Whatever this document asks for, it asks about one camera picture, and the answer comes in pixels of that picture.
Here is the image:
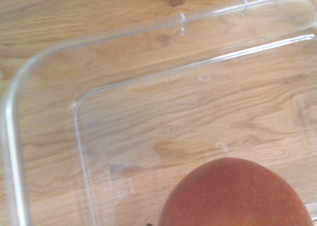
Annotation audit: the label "red apple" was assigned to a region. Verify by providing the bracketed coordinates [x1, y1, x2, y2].
[157, 157, 314, 226]

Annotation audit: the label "clear plastic container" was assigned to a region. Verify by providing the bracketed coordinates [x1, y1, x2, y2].
[0, 0, 317, 226]

